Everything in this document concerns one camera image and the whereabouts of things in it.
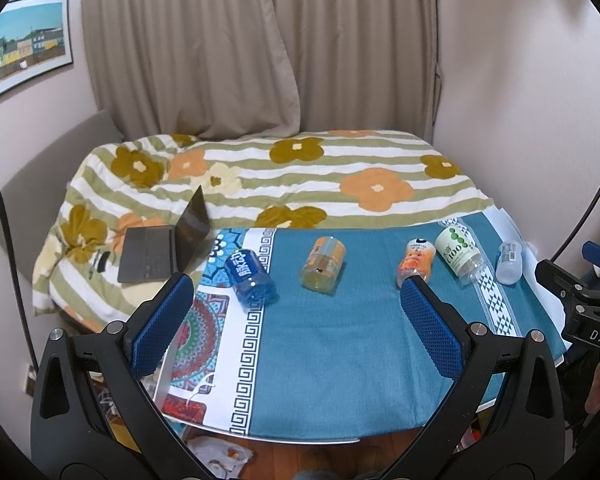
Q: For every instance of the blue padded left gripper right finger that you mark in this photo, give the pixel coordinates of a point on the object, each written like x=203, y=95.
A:
x=502, y=417

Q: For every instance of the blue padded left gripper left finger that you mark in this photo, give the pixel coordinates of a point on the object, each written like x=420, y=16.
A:
x=70, y=435

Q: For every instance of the translucent white plastic cup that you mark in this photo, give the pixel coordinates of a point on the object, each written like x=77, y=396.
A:
x=509, y=266

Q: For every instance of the white plastic bag on floor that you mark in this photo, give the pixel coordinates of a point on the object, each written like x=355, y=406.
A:
x=224, y=459

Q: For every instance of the green label clear bottle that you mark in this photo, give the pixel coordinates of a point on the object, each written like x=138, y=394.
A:
x=459, y=250

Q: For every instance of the dark grey open laptop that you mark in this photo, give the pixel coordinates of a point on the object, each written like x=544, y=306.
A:
x=154, y=253

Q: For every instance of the orange juice plastic bottle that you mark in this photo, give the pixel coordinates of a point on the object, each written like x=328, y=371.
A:
x=417, y=261

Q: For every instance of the blue plastic bottle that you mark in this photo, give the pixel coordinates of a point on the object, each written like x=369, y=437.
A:
x=252, y=285

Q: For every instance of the blue patterned tablecloth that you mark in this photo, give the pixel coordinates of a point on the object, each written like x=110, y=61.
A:
x=309, y=367

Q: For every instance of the yellow tea plastic bottle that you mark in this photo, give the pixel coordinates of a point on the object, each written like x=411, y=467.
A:
x=321, y=271

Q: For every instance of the floral striped bed quilt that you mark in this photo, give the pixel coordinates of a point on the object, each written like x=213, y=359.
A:
x=344, y=179

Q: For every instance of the beige curtain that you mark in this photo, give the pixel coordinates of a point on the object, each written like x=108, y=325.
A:
x=223, y=69

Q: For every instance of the framed houses wall picture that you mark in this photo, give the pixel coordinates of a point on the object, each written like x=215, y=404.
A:
x=35, y=39

